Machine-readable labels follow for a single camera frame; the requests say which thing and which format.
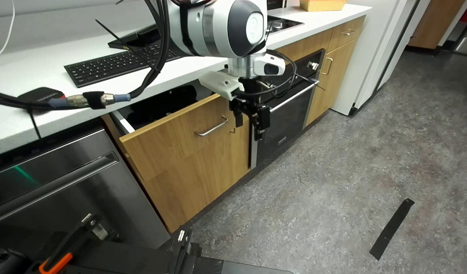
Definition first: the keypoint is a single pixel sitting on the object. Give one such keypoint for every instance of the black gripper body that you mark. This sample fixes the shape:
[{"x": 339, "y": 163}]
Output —
[{"x": 249, "y": 103}]

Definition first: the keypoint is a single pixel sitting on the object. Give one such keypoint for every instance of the small wooden drawer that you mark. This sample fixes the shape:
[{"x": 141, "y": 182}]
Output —
[{"x": 347, "y": 32}]

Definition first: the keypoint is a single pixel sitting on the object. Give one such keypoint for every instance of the white refrigerator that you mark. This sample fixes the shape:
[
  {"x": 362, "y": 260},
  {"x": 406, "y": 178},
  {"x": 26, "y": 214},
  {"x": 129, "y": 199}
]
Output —
[{"x": 374, "y": 50}]

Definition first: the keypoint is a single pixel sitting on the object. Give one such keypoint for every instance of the black case with orange zipper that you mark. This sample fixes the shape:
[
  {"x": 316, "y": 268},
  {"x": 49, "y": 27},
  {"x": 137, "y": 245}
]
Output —
[{"x": 36, "y": 94}]

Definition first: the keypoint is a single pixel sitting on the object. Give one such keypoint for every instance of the wooden box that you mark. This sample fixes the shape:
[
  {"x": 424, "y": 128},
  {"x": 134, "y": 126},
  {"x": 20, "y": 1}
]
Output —
[{"x": 321, "y": 4}]

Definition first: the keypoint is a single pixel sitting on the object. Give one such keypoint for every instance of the black floor strip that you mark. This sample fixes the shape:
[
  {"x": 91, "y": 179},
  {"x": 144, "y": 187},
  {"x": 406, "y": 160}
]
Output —
[{"x": 392, "y": 228}]

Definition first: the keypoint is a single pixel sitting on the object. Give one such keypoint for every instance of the wooden background cabinet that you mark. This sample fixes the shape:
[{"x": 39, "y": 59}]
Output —
[{"x": 435, "y": 23}]

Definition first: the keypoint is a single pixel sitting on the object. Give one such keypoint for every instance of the stainless steel dishwasher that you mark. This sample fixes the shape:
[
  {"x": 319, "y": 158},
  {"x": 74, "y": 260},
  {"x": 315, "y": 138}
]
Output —
[{"x": 65, "y": 191}]

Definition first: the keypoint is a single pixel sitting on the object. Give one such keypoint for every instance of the black built-in oven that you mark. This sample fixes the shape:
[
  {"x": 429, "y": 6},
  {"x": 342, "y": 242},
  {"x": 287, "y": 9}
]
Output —
[{"x": 286, "y": 121}]

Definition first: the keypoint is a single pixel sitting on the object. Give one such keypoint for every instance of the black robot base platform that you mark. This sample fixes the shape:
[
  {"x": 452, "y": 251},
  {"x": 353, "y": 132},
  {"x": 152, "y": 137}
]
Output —
[{"x": 141, "y": 260}]

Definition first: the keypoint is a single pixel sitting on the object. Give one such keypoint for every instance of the wooden drawer with white interior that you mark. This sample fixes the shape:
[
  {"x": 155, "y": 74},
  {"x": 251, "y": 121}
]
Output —
[{"x": 181, "y": 137}]

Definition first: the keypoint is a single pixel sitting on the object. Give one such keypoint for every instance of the black induction cooktop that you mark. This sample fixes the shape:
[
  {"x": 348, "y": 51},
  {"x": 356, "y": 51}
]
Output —
[{"x": 286, "y": 23}]

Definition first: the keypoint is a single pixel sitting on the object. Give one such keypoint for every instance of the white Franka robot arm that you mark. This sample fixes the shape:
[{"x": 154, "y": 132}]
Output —
[{"x": 217, "y": 27}]

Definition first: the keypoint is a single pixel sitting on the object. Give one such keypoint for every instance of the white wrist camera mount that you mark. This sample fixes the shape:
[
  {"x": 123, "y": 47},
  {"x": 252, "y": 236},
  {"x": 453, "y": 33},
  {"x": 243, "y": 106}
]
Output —
[{"x": 219, "y": 83}]

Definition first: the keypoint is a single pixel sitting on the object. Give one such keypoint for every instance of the black computer keyboard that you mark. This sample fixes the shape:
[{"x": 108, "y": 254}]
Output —
[{"x": 105, "y": 65}]

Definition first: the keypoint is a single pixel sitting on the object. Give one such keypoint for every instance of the wooden cabinet door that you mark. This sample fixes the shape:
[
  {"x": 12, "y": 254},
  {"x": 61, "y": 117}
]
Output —
[{"x": 339, "y": 80}]

